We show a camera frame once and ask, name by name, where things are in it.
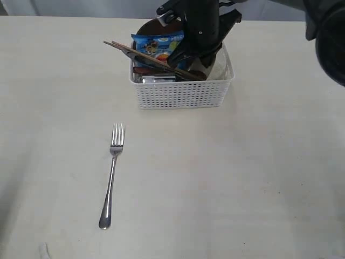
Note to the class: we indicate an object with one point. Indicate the blue potato chips bag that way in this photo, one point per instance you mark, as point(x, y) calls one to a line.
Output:
point(159, 47)

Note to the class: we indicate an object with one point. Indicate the brown wooden chopstick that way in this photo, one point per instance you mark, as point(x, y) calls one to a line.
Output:
point(121, 48)
point(151, 58)

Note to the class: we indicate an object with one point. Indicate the silver foil packet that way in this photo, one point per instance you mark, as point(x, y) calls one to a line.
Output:
point(150, 79)

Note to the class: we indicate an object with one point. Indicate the silver metal fork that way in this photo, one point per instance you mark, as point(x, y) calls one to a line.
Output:
point(116, 148)

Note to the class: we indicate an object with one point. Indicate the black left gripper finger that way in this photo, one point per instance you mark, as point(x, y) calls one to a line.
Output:
point(186, 52)

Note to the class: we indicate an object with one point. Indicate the dark brown round plate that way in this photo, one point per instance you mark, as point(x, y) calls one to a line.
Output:
point(154, 27)

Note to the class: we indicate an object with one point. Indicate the pale green ceramic bowl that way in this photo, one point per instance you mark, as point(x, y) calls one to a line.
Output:
point(214, 72)

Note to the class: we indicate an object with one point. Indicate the silver metal table knife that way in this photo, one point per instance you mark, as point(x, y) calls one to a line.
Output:
point(143, 60)

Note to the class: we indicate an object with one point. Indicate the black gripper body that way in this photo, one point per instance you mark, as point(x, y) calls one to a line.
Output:
point(202, 22)

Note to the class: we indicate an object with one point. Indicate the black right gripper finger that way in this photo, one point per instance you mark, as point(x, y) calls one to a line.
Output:
point(208, 59)

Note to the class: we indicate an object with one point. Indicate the white perforated plastic basket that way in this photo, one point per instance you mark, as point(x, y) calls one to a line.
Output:
point(184, 94)

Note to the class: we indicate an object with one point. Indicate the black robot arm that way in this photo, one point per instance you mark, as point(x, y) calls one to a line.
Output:
point(324, 25)

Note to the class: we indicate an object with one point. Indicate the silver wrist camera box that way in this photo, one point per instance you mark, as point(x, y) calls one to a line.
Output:
point(166, 18)

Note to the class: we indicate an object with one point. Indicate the dark brown wooden spoon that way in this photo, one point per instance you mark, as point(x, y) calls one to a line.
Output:
point(146, 71)

